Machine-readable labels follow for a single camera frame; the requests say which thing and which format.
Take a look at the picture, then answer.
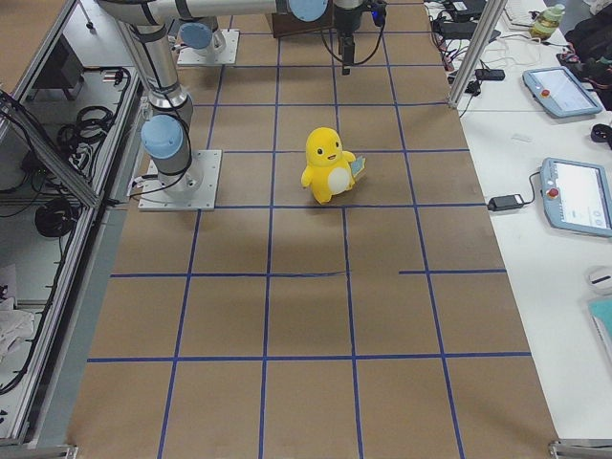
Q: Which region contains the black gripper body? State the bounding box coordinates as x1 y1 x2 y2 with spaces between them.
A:
333 0 387 33

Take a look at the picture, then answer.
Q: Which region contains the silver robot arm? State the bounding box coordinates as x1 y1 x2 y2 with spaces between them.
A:
100 1 386 210
178 16 227 56

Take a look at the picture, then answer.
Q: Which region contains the yellow plush dinosaur toy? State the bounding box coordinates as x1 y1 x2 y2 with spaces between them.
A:
300 127 365 205

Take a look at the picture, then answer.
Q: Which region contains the green drink bottle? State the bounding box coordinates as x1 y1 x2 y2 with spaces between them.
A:
529 4 565 41

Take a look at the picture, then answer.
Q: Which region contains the far teach pendant tablet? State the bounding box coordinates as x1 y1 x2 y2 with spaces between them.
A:
522 67 602 118

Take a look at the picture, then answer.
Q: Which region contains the teach pendant tablet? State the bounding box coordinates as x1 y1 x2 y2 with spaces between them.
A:
539 158 611 238
522 67 602 118

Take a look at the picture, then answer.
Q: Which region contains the black power adapter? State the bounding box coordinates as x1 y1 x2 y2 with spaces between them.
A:
487 194 525 211

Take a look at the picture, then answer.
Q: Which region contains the near teach pendant tablet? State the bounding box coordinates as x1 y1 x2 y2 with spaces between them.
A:
539 158 611 238

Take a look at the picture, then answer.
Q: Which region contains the white computer mouse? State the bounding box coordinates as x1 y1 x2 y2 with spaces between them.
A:
586 266 612 295

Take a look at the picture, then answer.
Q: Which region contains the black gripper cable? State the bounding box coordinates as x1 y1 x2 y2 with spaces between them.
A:
319 22 386 66

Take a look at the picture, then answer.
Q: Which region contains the aluminium frame post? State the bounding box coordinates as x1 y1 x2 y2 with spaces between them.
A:
448 0 506 108

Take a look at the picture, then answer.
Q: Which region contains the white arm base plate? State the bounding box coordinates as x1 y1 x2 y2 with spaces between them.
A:
177 23 240 67
138 149 222 211

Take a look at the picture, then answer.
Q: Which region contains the black cable coil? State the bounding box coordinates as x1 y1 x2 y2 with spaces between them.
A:
56 105 116 150

